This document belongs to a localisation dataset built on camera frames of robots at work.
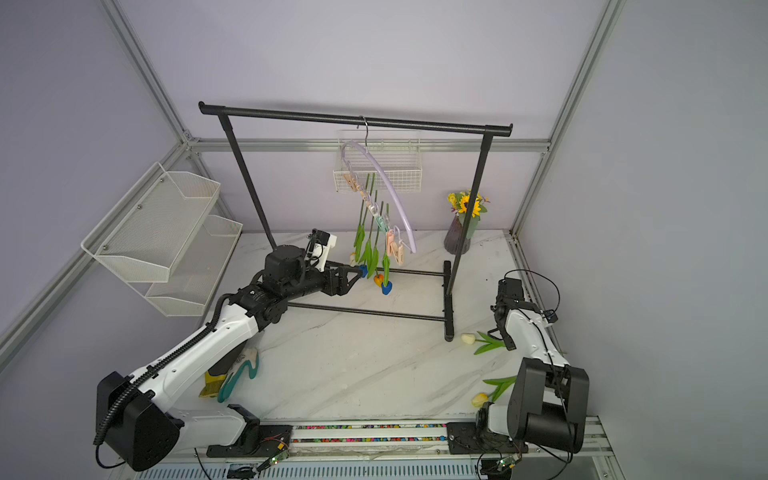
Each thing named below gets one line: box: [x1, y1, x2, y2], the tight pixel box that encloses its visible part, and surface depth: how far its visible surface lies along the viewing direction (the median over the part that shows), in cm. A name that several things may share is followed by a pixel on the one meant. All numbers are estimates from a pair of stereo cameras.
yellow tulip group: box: [367, 201, 385, 288], surface depth 90 cm
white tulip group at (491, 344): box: [461, 331, 506, 355], surface depth 92 cm
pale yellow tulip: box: [472, 375, 517, 408], surface depth 83 cm
